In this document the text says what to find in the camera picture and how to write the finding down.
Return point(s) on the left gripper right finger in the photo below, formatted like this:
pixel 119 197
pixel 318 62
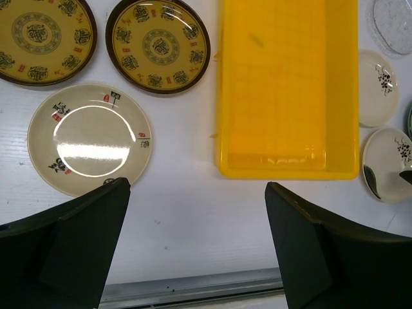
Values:
pixel 328 261

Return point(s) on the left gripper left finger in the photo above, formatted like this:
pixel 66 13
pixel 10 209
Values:
pixel 60 257

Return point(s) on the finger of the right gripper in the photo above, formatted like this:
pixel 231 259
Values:
pixel 406 175

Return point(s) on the cream plate black flower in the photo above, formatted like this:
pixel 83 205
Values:
pixel 378 89
pixel 386 153

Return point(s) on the cream plate with calligraphy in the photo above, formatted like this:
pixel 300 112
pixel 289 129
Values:
pixel 87 135

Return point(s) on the yellow plastic bin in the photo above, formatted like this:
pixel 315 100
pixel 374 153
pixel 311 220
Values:
pixel 287 90

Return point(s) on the teal green plate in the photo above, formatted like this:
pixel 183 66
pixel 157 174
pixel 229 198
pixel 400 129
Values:
pixel 408 121

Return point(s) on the clear glass plate right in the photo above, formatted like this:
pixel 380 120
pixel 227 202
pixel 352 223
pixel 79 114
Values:
pixel 389 25

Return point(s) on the yellow brown patterned plate left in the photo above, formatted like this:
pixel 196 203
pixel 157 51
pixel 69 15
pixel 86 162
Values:
pixel 45 42

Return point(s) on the yellow brown patterned plate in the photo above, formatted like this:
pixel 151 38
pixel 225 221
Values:
pixel 45 42
pixel 161 47

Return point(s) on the yellow brown patterned plate right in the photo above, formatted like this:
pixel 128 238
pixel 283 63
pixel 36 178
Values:
pixel 161 47

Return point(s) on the front aluminium rail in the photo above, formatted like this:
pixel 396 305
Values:
pixel 187 289

